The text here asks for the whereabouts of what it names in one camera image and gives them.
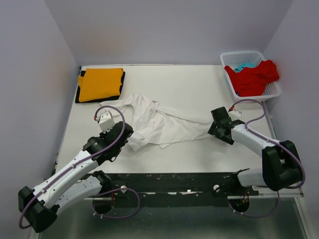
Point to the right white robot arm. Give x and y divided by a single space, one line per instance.
281 167

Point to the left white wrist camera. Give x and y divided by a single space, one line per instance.
105 121

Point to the white plastic basket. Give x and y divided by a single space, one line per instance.
233 59

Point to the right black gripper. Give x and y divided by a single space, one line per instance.
214 130

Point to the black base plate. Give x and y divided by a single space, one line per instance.
172 189

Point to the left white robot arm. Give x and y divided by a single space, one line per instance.
41 204

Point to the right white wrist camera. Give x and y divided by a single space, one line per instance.
235 114

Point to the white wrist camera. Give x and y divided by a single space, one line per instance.
235 114
105 121

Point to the folded yellow t-shirt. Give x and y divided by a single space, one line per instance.
101 84

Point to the white t-shirt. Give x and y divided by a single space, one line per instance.
154 123

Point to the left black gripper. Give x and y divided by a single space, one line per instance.
103 135

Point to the red t-shirt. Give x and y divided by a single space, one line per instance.
250 82

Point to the teal t-shirt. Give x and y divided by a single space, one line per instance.
240 67

